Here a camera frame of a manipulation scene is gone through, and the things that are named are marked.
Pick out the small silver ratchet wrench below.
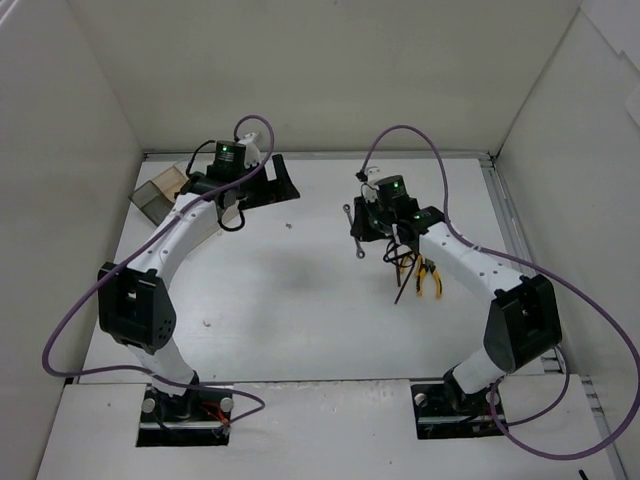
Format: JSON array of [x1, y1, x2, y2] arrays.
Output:
[[342, 203, 366, 260]]

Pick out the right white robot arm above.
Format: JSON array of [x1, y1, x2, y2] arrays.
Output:
[[350, 167, 562, 412]]

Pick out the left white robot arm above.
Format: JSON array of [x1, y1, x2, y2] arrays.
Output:
[[98, 139, 300, 420]]

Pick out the long brown hex key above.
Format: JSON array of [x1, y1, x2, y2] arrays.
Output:
[[394, 251, 416, 305]]

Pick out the clear plastic organizer box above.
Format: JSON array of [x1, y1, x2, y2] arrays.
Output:
[[129, 165, 221, 226]]

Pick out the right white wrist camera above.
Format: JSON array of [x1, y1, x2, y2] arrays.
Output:
[[360, 166, 382, 204]]

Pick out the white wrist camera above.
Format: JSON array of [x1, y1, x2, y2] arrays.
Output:
[[360, 166, 382, 204], [237, 132, 262, 169]]

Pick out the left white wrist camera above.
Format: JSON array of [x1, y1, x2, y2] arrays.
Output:
[[237, 132, 262, 169]]

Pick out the yellow handled needle-nose pliers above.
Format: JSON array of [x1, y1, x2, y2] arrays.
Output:
[[415, 256, 443, 299]]

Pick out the yellow handled cutting pliers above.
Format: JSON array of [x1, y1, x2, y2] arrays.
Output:
[[412, 255, 424, 297]]

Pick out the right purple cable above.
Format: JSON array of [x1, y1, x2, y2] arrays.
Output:
[[360, 124, 635, 459]]

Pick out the purple cable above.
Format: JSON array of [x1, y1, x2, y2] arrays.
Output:
[[41, 115, 276, 431], [360, 124, 635, 459]]

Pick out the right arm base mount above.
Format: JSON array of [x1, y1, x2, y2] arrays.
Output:
[[410, 383, 503, 440]]

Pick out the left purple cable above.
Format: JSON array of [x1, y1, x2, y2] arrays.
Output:
[[41, 115, 276, 431]]

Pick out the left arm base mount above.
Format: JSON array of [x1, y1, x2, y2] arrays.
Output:
[[136, 386, 234, 448]]

